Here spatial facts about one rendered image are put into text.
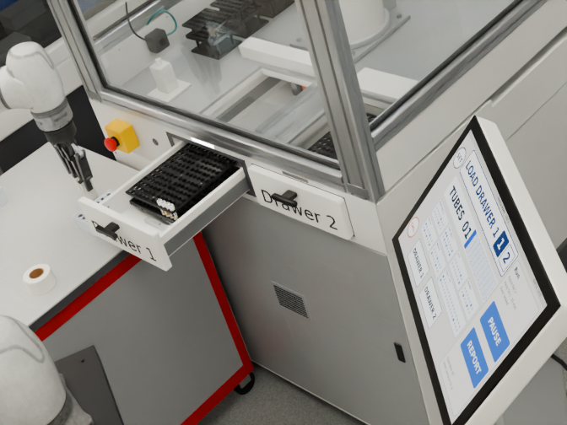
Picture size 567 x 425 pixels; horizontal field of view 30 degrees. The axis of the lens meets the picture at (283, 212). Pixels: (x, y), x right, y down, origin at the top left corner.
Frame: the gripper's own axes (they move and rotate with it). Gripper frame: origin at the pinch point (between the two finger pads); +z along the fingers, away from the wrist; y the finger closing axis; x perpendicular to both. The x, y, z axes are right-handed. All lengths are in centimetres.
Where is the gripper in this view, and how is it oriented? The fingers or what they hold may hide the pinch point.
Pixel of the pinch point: (86, 188)
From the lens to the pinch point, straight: 271.7
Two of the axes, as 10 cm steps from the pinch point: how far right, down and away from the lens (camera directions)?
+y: 6.7, 3.1, -6.8
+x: 7.0, -5.6, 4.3
